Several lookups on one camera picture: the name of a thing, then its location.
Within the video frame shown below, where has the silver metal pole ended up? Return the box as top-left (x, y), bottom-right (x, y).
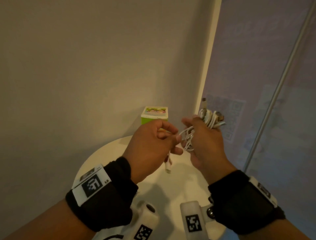
top-left (243, 0), bottom-right (316, 173)

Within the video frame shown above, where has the white door frame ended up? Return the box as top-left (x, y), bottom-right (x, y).
top-left (195, 0), bottom-right (222, 117)

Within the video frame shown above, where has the green printed box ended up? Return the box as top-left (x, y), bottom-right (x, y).
top-left (141, 106), bottom-right (168, 126)

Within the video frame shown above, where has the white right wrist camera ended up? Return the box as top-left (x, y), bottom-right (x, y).
top-left (180, 196), bottom-right (216, 240)

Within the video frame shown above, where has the pale code poster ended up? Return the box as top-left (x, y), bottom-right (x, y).
top-left (204, 93), bottom-right (246, 143)

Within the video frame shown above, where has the white left wrist marker plate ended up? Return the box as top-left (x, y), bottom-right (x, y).
top-left (72, 164), bottom-right (111, 207)

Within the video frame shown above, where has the black right wrist strap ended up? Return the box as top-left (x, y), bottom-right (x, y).
top-left (208, 170), bottom-right (286, 235)

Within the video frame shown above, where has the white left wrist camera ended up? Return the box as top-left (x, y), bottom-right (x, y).
top-left (92, 200), bottom-right (159, 240)

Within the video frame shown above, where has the black wrist strap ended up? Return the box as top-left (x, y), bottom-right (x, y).
top-left (65, 157), bottom-right (139, 233)
top-left (208, 170), bottom-right (286, 235)

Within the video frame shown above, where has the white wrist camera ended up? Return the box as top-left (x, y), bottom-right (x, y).
top-left (180, 196), bottom-right (216, 240)
top-left (92, 200), bottom-right (159, 240)

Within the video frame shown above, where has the black left wrist strap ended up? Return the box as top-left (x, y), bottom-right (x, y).
top-left (65, 157), bottom-right (139, 233)

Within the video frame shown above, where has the person's right hand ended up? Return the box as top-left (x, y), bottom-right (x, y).
top-left (181, 117), bottom-right (237, 185)

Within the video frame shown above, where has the white charging cable bundle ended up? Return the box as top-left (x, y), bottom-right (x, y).
top-left (164, 98), bottom-right (226, 174)

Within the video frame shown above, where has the white wrist marker plate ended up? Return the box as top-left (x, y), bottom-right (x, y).
top-left (72, 164), bottom-right (111, 207)
top-left (248, 176), bottom-right (278, 207)

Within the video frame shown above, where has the white right wrist marker plate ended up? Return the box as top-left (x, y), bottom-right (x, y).
top-left (248, 176), bottom-right (278, 207)

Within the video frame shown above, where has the person's left hand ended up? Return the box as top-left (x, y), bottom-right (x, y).
top-left (123, 120), bottom-right (184, 184)

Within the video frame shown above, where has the person's right forearm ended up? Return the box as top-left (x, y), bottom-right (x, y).
top-left (265, 218), bottom-right (316, 240)

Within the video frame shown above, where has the person's left forearm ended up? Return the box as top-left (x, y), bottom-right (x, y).
top-left (0, 199), bottom-right (99, 240)

